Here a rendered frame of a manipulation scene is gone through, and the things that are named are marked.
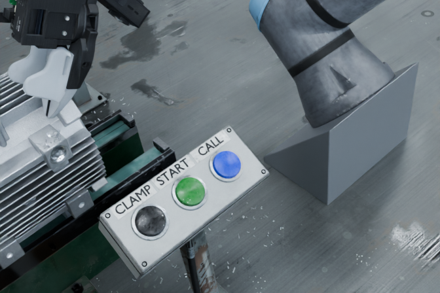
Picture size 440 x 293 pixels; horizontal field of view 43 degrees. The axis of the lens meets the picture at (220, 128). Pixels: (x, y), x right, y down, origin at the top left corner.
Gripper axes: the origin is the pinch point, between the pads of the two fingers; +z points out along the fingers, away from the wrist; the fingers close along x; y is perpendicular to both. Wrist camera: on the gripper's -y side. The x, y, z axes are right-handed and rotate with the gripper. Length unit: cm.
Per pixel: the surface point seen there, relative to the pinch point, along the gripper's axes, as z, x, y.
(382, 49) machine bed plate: -8, -1, -72
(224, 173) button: -1.7, 20.5, -7.8
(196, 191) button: 0.1, 20.4, -4.7
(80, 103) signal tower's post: 16.9, -34.2, -26.2
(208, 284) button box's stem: 16.3, 18.8, -13.8
